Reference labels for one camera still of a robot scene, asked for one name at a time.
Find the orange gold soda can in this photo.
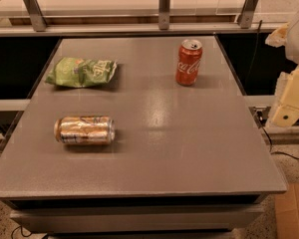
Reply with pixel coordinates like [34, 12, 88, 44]
[54, 116, 116, 145]

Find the green chip bag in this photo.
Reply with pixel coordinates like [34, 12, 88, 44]
[45, 57, 117, 88]

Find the cardboard box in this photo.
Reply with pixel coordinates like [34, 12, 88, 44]
[275, 183, 299, 239]

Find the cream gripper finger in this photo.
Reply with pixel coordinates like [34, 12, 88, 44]
[266, 66, 299, 127]
[265, 23, 289, 48]

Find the black hanging cable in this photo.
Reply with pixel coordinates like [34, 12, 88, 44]
[244, 19, 263, 88]

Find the black floor cable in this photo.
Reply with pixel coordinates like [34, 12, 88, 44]
[10, 225, 34, 239]
[255, 112, 299, 162]

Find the black floor cable left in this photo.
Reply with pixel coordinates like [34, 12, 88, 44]
[10, 225, 34, 239]

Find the black floor cable right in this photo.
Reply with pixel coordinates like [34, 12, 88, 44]
[255, 112, 299, 162]

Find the left metal shelf bracket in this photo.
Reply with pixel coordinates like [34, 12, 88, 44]
[23, 0, 47, 32]

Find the right metal shelf bracket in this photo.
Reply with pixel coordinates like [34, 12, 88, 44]
[237, 0, 259, 29]

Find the red Coca-Cola can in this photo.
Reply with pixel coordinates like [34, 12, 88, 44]
[175, 39, 202, 86]

